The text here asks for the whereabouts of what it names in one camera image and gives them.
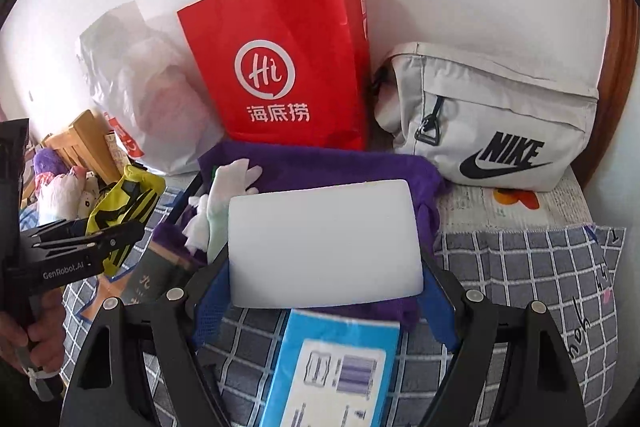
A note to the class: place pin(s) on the blue tissue pack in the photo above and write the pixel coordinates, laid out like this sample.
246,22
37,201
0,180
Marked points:
325,357

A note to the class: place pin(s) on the white plush toy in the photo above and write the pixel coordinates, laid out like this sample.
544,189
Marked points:
60,194

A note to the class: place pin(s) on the red paper bag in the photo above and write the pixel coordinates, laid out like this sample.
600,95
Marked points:
280,32

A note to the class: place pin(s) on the white sock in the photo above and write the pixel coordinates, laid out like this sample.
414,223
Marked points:
235,174
197,227

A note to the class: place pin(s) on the yellow black cloth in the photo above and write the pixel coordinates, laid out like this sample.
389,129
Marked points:
130,192

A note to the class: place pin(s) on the white rectangular board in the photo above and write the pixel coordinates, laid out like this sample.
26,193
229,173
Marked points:
325,242

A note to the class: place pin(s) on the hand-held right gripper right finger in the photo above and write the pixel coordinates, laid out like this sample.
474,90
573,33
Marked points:
440,312

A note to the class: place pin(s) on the grey waist bag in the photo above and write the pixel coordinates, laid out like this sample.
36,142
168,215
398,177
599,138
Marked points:
500,107

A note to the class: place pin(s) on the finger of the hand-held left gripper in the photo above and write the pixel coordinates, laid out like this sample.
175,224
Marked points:
90,229
110,247

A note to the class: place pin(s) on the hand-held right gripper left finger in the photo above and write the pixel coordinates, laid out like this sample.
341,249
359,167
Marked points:
210,307

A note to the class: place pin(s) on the light wooden chair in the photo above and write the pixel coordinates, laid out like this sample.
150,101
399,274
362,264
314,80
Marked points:
82,137

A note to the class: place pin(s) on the purple towel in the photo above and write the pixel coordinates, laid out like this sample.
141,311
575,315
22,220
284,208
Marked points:
325,167

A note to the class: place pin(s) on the purple plush toy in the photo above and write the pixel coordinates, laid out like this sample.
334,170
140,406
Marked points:
47,162

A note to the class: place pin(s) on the black box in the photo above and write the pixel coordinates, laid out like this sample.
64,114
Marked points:
150,277

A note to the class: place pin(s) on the cartoon printed bedsheet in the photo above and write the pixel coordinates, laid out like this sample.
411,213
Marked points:
500,212

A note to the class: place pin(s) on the grey plaid blanket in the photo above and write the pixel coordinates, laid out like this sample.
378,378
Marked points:
500,267

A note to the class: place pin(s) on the person's left hand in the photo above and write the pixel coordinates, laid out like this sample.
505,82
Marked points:
50,322

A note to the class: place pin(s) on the white plastic shopping bag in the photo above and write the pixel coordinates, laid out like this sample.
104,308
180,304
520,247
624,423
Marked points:
150,107

